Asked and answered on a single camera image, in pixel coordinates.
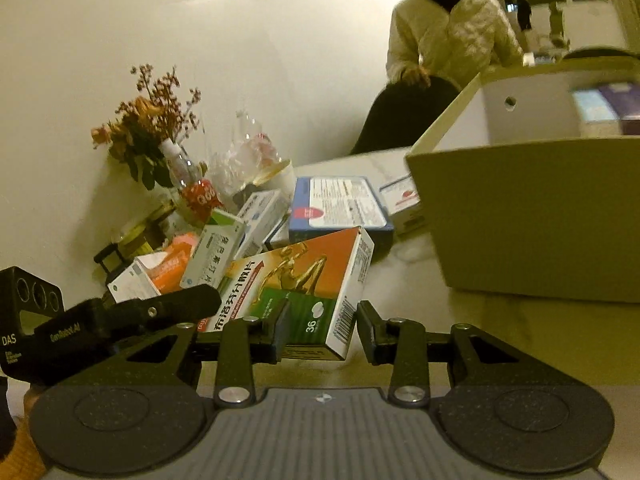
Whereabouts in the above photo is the black clip stand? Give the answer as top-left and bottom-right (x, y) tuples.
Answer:
(93, 243), (131, 285)

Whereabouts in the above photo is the red label drink bottle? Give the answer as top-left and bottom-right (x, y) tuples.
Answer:
(160, 139), (222, 223)

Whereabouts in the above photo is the operator left hand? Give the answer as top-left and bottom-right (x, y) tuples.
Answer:
(1, 386), (47, 480)

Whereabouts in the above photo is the dark chair near woman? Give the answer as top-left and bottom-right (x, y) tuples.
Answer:
(350, 77), (460, 155)

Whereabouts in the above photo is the white medicine box green logo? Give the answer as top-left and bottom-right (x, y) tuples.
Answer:
(107, 257), (160, 304)

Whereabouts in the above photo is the orange green medicine box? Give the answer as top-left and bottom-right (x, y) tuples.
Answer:
(200, 226), (374, 361)

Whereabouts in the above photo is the woman in white jacket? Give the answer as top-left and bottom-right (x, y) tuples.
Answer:
(386, 0), (523, 89)

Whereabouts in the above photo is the light blue medicine box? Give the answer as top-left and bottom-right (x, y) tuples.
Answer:
(572, 89), (620, 138)

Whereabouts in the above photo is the white blue small box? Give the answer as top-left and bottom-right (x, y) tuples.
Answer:
(234, 190), (288, 260)

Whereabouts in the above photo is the dried flower bouquet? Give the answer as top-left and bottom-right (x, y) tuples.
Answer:
(91, 64), (202, 191)

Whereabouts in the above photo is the orange tissue pack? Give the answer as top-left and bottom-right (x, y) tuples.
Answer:
(137, 232), (198, 295)

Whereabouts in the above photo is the small white purple box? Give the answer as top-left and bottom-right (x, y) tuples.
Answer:
(380, 174), (426, 236)

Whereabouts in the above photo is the large cardboard sorting box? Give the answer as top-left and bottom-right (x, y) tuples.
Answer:
(406, 58), (639, 304)

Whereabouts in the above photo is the person in background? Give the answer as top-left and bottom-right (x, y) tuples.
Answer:
(506, 0), (533, 32)

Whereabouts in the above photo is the purple medicine box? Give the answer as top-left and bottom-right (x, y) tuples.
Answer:
(599, 81), (640, 136)

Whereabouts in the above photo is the white paper bowl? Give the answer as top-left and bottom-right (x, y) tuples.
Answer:
(252, 159), (297, 200)

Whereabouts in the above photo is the yellow lid glass jar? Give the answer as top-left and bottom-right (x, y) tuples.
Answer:
(112, 222), (154, 259)

